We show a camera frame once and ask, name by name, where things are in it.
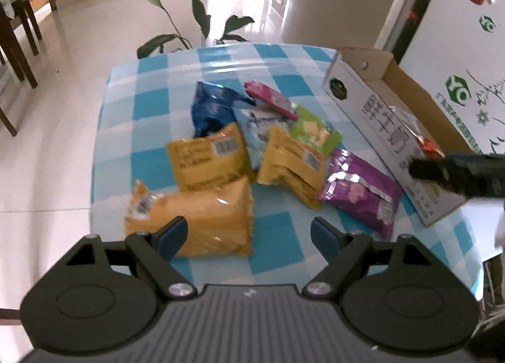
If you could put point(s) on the cardboard box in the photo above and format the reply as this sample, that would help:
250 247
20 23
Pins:
371 106

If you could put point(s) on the blue checkered tablecloth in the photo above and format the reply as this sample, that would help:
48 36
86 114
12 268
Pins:
276 67

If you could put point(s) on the green snack packet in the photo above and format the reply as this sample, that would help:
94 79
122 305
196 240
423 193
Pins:
311 130

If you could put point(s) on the green potted plant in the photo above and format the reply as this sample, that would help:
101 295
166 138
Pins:
165 41

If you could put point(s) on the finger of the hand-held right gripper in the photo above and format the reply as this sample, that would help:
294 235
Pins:
428 170

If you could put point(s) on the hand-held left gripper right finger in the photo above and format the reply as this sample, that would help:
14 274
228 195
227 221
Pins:
325 234

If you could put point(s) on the large yellow snack packet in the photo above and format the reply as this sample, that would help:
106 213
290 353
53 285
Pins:
213 217

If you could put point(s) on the pink snack packet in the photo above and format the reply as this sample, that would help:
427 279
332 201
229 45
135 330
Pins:
268 96

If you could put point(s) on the white printed board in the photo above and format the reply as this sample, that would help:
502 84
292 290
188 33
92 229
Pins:
453 31

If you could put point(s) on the purple snack packet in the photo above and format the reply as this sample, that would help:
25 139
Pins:
355 189

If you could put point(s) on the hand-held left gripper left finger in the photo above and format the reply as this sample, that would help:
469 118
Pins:
173 234

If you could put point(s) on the light blue snack packet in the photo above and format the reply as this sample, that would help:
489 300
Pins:
256 130

